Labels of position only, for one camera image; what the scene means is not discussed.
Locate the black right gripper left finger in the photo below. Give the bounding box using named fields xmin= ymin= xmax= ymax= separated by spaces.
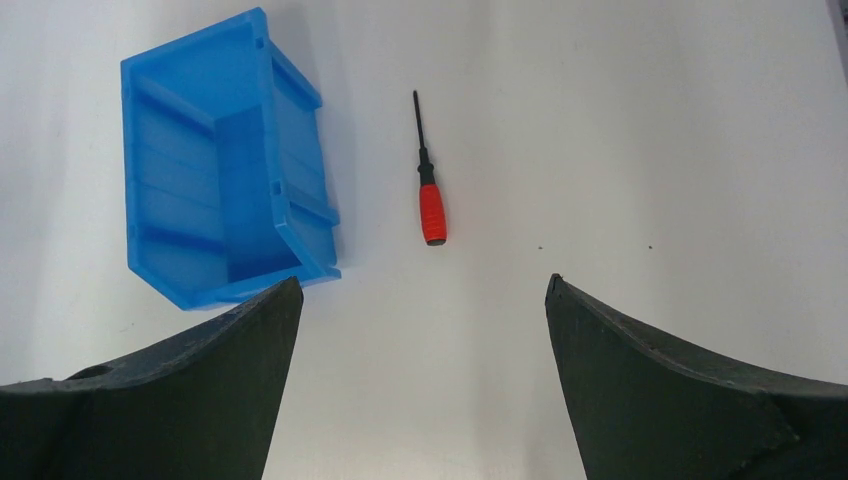
xmin=1 ymin=279 xmax=303 ymax=479

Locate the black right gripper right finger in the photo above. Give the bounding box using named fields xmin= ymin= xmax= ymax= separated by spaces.
xmin=545 ymin=275 xmax=847 ymax=479

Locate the red handled screwdriver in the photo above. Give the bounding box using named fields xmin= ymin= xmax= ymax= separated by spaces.
xmin=413 ymin=91 xmax=448 ymax=246

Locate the blue plastic bin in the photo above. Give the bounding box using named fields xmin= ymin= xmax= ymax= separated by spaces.
xmin=121 ymin=8 xmax=341 ymax=310

